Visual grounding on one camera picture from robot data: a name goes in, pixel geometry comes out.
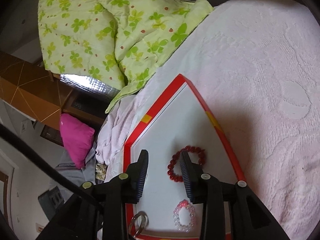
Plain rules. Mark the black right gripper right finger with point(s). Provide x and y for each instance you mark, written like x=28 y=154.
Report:
x=191 y=174

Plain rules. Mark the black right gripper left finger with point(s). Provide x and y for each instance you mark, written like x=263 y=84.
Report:
x=137 y=174

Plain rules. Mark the silver metal bangle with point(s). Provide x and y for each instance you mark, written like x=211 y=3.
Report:
x=138 y=223

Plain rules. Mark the small floral pouch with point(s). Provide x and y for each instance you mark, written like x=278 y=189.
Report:
x=100 y=171

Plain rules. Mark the grey blanket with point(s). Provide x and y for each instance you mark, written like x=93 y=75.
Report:
x=67 y=168

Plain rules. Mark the red shallow cardboard tray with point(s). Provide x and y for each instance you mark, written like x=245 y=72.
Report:
x=179 y=119

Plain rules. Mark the magenta pillow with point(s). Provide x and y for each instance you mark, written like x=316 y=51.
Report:
x=77 y=138

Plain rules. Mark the silver foil insulation panel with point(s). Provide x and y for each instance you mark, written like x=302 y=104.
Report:
x=90 y=86

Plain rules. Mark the pale pink bed cover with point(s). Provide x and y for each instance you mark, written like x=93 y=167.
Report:
x=256 y=64

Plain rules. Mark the brown wooden wardrobe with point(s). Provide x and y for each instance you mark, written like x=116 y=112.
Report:
x=33 y=90

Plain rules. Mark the green clover pattern quilt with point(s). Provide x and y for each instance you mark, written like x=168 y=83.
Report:
x=118 y=42

